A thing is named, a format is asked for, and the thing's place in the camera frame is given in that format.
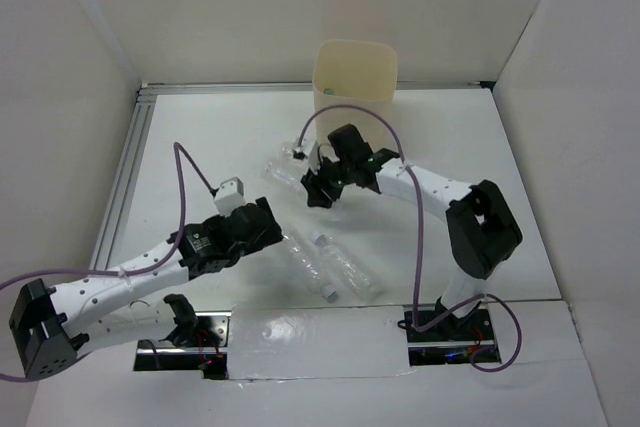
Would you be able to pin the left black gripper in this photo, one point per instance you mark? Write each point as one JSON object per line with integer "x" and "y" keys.
{"x": 271, "y": 234}

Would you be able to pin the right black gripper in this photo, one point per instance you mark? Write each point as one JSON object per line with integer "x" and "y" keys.
{"x": 314, "y": 183}

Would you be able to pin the clear bottle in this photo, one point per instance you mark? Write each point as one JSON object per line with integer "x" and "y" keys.
{"x": 284, "y": 175}
{"x": 291, "y": 152}
{"x": 306, "y": 268}
{"x": 346, "y": 266}

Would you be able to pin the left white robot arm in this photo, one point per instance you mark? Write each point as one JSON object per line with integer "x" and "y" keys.
{"x": 53, "y": 327}

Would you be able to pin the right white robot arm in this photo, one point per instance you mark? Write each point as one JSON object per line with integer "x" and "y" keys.
{"x": 482, "y": 230}

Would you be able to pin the beige plastic bin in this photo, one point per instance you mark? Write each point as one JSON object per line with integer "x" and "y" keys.
{"x": 363, "y": 76}

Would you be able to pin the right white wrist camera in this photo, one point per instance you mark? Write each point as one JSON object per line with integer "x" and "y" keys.
{"x": 308, "y": 151}

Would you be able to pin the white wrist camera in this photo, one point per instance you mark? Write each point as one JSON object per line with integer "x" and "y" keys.
{"x": 229, "y": 196}
{"x": 308, "y": 151}

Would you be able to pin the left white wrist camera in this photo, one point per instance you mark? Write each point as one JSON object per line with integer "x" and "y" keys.
{"x": 229, "y": 196}

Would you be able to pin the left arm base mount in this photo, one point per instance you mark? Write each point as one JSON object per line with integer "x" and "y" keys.
{"x": 198, "y": 341}

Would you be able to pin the aluminium frame rail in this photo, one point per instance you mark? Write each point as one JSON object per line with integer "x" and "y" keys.
{"x": 231, "y": 129}

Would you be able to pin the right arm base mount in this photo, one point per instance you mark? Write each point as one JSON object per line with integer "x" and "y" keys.
{"x": 442, "y": 345}

